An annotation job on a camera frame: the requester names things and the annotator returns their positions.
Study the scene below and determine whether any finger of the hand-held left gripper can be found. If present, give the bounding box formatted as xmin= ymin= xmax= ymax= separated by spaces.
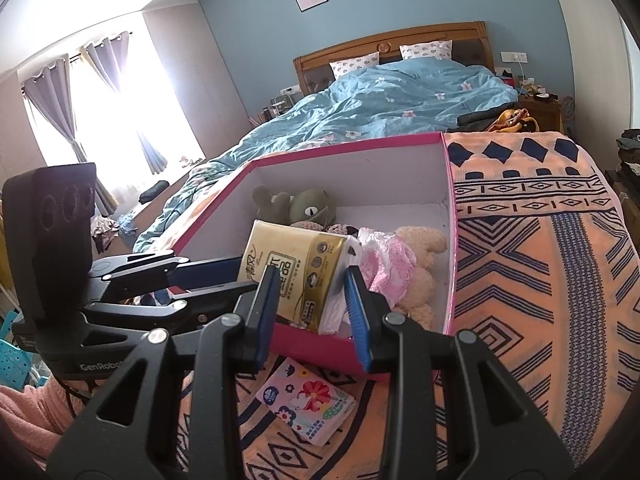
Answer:
xmin=87 ymin=254 xmax=243 ymax=291
xmin=84 ymin=282 xmax=261 ymax=333

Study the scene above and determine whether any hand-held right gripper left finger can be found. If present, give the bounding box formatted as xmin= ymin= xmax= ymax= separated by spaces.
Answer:
xmin=47 ymin=265 xmax=282 ymax=480

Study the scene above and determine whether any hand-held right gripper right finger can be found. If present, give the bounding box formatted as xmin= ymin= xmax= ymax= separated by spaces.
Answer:
xmin=344 ymin=265 xmax=573 ymax=480

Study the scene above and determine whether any pink cardboard box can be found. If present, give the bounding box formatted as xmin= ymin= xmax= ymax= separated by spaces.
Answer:
xmin=172 ymin=131 xmax=458 ymax=383

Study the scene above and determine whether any yellow tissue pack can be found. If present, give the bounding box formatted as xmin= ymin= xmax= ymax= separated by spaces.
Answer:
xmin=239 ymin=219 xmax=363 ymax=336

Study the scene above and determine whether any teddy bear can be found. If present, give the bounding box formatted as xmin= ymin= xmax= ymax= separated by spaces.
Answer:
xmin=357 ymin=225 xmax=448 ymax=331

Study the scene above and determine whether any floral tissue pack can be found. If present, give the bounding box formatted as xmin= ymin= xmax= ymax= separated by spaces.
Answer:
xmin=255 ymin=356 xmax=357 ymax=447

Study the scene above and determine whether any green frog plush toy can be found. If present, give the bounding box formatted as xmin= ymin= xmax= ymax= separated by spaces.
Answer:
xmin=251 ymin=185 xmax=337 ymax=228

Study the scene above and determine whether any person's left forearm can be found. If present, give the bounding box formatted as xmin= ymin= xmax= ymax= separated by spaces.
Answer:
xmin=0 ymin=375 xmax=96 ymax=466

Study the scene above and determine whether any clothes heap on floor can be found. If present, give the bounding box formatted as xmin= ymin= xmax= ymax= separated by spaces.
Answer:
xmin=92 ymin=212 xmax=136 ymax=251

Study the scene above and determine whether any blue plastic stool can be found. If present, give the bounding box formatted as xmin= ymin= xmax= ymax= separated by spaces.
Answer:
xmin=0 ymin=310 xmax=36 ymax=386

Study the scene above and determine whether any grey curtain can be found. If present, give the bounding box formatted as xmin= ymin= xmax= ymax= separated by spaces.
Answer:
xmin=80 ymin=30 xmax=168 ymax=176
xmin=22 ymin=55 xmax=88 ymax=163

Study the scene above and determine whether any cluttered bedside table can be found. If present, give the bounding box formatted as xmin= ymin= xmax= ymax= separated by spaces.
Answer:
xmin=248 ymin=95 xmax=296 ymax=126

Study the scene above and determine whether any orange patterned blanket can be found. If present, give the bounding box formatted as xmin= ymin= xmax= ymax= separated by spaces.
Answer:
xmin=125 ymin=130 xmax=640 ymax=480

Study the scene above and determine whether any blue floral duvet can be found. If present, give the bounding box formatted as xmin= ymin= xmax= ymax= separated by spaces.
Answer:
xmin=132 ymin=57 xmax=518 ymax=253

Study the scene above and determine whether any dark cloth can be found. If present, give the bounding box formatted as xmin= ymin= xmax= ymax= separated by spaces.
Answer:
xmin=457 ymin=110 xmax=501 ymax=128

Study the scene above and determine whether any yellow and red cloth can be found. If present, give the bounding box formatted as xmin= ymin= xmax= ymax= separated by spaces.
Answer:
xmin=492 ymin=108 xmax=538 ymax=133

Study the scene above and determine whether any white spotted pillow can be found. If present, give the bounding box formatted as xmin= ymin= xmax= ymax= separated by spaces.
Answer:
xmin=330 ymin=52 xmax=379 ymax=81
xmin=399 ymin=40 xmax=453 ymax=61

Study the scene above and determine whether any wooden nightstand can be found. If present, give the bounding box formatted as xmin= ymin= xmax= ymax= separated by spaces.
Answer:
xmin=517 ymin=95 xmax=563 ymax=133

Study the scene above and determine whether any wooden headboard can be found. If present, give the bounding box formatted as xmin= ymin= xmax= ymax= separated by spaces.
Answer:
xmin=292 ymin=21 xmax=496 ymax=93

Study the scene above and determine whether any pile of folded clothes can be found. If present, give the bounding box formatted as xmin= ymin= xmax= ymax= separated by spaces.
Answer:
xmin=615 ymin=130 xmax=640 ymax=176

